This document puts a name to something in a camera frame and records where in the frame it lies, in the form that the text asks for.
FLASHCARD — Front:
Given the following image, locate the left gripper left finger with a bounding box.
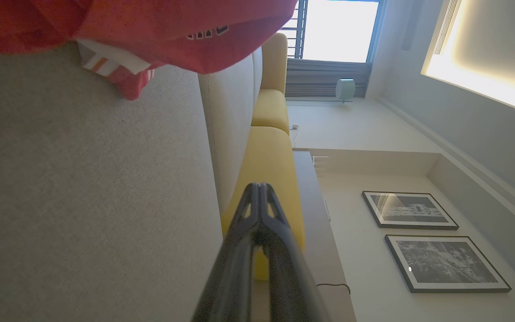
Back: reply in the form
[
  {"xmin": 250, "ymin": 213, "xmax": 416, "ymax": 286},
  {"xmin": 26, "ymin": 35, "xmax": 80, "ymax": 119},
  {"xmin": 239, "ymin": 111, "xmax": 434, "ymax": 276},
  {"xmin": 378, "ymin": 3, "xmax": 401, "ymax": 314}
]
[{"xmin": 191, "ymin": 182, "xmax": 260, "ymax": 322}]

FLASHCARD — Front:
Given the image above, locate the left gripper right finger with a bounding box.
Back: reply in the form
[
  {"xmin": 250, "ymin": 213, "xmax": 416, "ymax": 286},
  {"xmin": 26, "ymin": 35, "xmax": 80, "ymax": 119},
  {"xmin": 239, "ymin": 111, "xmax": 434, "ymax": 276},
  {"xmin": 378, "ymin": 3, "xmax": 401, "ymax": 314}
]
[{"xmin": 260, "ymin": 182, "xmax": 330, "ymax": 322}]

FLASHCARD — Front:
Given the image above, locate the red garment striped white trim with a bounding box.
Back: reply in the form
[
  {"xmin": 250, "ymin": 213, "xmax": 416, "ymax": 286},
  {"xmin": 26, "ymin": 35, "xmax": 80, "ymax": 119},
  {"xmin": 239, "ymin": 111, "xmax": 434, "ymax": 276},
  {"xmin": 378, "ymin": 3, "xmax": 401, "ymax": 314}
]
[{"xmin": 0, "ymin": 0, "xmax": 297, "ymax": 102}]

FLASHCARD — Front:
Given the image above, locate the yellow sofa cushion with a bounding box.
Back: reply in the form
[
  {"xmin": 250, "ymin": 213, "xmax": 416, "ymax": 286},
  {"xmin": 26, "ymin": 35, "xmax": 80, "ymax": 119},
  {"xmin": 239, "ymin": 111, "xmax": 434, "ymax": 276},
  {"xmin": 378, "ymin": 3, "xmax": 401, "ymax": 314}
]
[
  {"xmin": 251, "ymin": 88, "xmax": 291, "ymax": 136},
  {"xmin": 261, "ymin": 33, "xmax": 289, "ymax": 95},
  {"xmin": 220, "ymin": 126, "xmax": 305, "ymax": 281}
]

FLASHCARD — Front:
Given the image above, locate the small black framed picture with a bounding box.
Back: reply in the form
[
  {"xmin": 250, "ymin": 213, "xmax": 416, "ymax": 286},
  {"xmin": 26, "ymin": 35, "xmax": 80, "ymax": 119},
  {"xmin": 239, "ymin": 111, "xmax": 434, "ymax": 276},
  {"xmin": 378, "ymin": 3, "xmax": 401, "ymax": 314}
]
[{"xmin": 362, "ymin": 191, "xmax": 460, "ymax": 231}]

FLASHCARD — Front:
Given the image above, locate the large black framed picture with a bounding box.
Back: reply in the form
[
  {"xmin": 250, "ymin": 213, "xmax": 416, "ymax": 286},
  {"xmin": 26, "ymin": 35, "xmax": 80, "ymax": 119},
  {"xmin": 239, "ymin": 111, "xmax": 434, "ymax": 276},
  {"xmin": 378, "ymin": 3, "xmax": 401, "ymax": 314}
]
[{"xmin": 384, "ymin": 234, "xmax": 512, "ymax": 294}]

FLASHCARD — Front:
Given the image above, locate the large grey sofa cushion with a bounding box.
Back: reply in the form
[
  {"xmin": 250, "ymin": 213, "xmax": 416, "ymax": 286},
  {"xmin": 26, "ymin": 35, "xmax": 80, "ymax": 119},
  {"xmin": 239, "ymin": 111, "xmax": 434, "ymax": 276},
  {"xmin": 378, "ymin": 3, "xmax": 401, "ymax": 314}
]
[{"xmin": 0, "ymin": 42, "xmax": 225, "ymax": 322}]

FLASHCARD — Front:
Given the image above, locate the white round room appliance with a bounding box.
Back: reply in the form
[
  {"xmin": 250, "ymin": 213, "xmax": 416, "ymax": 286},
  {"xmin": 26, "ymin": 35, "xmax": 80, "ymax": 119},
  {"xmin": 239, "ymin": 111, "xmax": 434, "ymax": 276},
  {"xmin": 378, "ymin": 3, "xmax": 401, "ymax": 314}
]
[{"xmin": 335, "ymin": 78, "xmax": 356, "ymax": 104}]

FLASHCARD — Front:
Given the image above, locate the bright window with railing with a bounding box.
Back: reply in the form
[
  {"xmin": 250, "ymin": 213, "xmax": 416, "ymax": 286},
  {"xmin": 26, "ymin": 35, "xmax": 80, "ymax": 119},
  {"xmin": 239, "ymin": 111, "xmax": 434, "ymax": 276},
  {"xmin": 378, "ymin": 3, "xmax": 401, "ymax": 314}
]
[{"xmin": 280, "ymin": 0, "xmax": 382, "ymax": 63}]

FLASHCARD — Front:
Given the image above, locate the white ceiling air vent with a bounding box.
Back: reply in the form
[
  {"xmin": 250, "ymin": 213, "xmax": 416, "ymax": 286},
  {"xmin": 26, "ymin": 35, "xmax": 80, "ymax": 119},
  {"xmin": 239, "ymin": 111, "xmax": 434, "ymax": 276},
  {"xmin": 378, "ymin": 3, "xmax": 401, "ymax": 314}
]
[{"xmin": 433, "ymin": 0, "xmax": 462, "ymax": 55}]

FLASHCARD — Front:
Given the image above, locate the thin black cable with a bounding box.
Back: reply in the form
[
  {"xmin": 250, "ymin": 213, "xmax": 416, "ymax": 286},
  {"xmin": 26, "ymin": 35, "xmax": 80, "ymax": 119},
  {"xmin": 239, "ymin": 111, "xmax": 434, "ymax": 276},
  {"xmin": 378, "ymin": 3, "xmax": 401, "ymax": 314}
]
[{"xmin": 316, "ymin": 283, "xmax": 351, "ymax": 295}]

